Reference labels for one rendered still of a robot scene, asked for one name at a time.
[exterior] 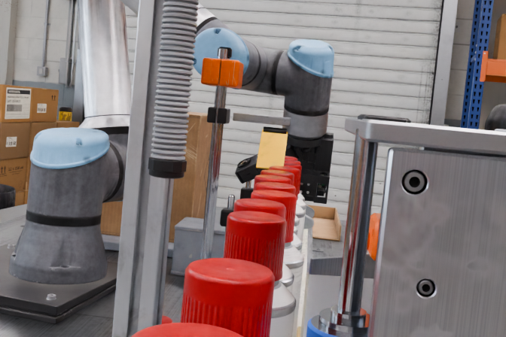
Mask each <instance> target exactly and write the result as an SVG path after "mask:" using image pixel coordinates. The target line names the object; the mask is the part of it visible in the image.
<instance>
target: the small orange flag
mask: <svg viewBox="0 0 506 337"><path fill-rule="evenodd" d="M287 137H288V132H287V129H282V128H274V127H266V126H264V129H262V133H261V142H260V147H259V151H258V160H257V165H256V168H260V169H269V167H270V166H273V165H278V166H284V161H285V150H286V144H287Z"/></svg>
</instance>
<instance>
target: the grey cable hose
mask: <svg viewBox="0 0 506 337"><path fill-rule="evenodd" d="M164 1H165V3H163V6H164V7H165V8H164V9H163V12H164V14H163V18H164V19H163V20H162V23H164V25H162V26H161V28H162V29H163V30H162V31H161V34H163V35H162V36H160V39H162V40H163V41H161V42H160V44H161V45H162V47H160V50H162V52H160V53H159V55H160V56H161V57H160V58H159V61H160V63H158V66H160V68H159V69H158V71H159V74H158V75H157V76H158V77H159V78H160V79H157V82H158V83H159V84H158V85H157V88H158V90H156V93H158V95H157V96H156V99H157V101H155V104H157V106H155V107H154V109H156V110H157V111H155V112H154V114H155V115H156V117H154V120H156V122H154V125H155V127H154V128H153V130H154V131H155V132H154V133H152V135H153V136H154V138H152V141H153V142H154V143H153V144H151V146H152V147H154V148H152V149H151V152H153V153H152V154H151V157H149V158H148V169H149V175H151V176H153V177H156V178H170V179H178V178H183V177H184V173H185V172H186V168H187V160H185V156H184V155H185V154H186V152H185V151H184V150H185V149H186V146H185V144H186V143H187V142H186V141H185V139H186V138H187V136H186V135H185V134H187V130H186V128H188V125H186V123H188V121H189V120H187V118H188V117H189V114H187V113H188V112H190V110H189V109H187V107H190V104H188V102H190V101H191V99H189V98H188V97H189V96H191V94H190V93H189V91H191V88H190V86H191V85H192V83H191V82H190V80H192V79H193V78H192V77H191V75H192V74H193V72H192V71H191V70H193V69H194V67H193V66H191V65H193V63H194V61H192V59H194V56H193V55H192V54H193V53H195V51H194V50H193V48H195V45H194V43H195V42H196V40H195V39H194V38H195V37H196V34H194V33H195V32H196V31H197V29H195V27H197V23H195V22H196V21H197V18H196V16H198V13H197V11H198V10H199V8H198V7H197V5H198V4H199V2H198V1H197V0H164Z"/></svg>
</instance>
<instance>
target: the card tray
mask: <svg viewBox="0 0 506 337"><path fill-rule="evenodd" d="M308 206H309V207H311V208H313V209H314V212H315V214H314V217H313V220H314V225H313V227H312V238H316V239H323V240H330V241H340V236H341V228H342V226H341V222H340V218H339V214H338V212H337V208H331V207H324V206H317V205H308Z"/></svg>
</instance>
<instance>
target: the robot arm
mask: <svg viewBox="0 0 506 337"><path fill-rule="evenodd" d="M125 5H126V6H127V7H128V8H129V9H131V10H132V11H133V12H134V13H135V14H137V15H139V0H77V9H78V30H79V41H80V52H81V73H82V84H83V95H84V116H85V120H84V122H83V123H82V124H81V125H80V126H79V127H78V128H53V129H45V130H43V131H40V132H39V133H38V134H37V135H36V136H35V138H34V143H33V148H32V152H31V154H30V160H31V168H30V176H29V192H28V199H27V208H26V222H25V225H24V227H23V230H22V232H21V234H20V237H19V239H18V241H17V244H16V247H15V248H14V252H13V253H12V254H11V258H10V265H9V273H10V274H11V275H13V276H14V277H15V278H19V279H21V280H24V281H30V282H35V283H40V284H85V283H90V282H94V281H98V280H101V279H103V278H104V277H105V276H106V273H107V265H108V261H107V257H106V255H105V248H104V244H103V240H102V233H101V229H100V223H101V215H102V203H105V202H121V201H123V191H124V181H125V171H126V162H127V145H128V134H129V125H130V107H131V98H132V95H131V84H130V64H129V54H128V43H127V22H126V11H125ZM197 7H198V8H199V10H198V11H197V13H198V16H196V18H197V21H196V22H195V23H197V27H195V29H197V31H196V32H195V33H194V34H196V37H195V38H194V39H195V40H196V42H195V43H194V45H195V48H193V50H194V51H195V53H193V54H192V55H193V56H194V59H192V61H194V63H193V66H194V68H195V69H196V71H197V72H198V73H199V74H201V75H202V67H203V58H215V59H218V56H217V53H218V48H219V47H230V48H231V49H232V57H231V58H230V59H231V60H238V61H240V62H241V63H242V64H243V65H244V66H243V75H242V87H241V88H240V89H237V88H231V89H235V90H249V91H254V92H259V93H266V94H271V95H277V96H284V97H285V101H284V112H283V117H289V118H291V125H290V126H282V128H283V129H287V132H288V137H287V144H286V150H285V155H286V156H292V157H296V158H297V161H300V165H301V166H302V170H301V179H300V191H301V192H302V194H301V195H302V196H303V197H304V198H305V201H310V202H314V203H321V204H327V199H328V187H329V180H330V170H331V157H332V151H333V145H334V134H333V133H330V132H327V125H328V113H329V104H330V97H331V85H332V78H333V76H334V49H333V47H332V46H331V45H330V44H328V43H326V42H323V41H318V40H312V39H311V40H306V39H300V40H295V41H292V42H291V43H290V45H289V49H288V50H276V49H271V48H265V47H259V46H257V45H255V44H253V43H251V42H249V41H247V40H245V39H244V38H241V37H240V36H239V35H237V34H236V33H235V32H234V31H233V30H232V29H230V28H229V27H228V26H226V25H225V24H224V23H223V22H221V21H220V20H219V19H218V18H217V17H215V16H214V15H213V14H212V13H210V12H209V11H208V10H207V9H205V8H204V7H203V6H202V5H201V4H200V3H199V4H198V5H197ZM257 160H258V154H256V155H254V156H252V157H249V158H247V159H244V160H243V161H241V162H239V163H238V165H237V167H236V171H235V174H236V176H237V177H238V179H239V181H240V183H241V184H244V183H245V182H247V181H251V180H253V179H255V176H256V175H260V174H261V171H262V170H269V169H266V168H256V165H257ZM324 194H325V197H318V196H324Z"/></svg>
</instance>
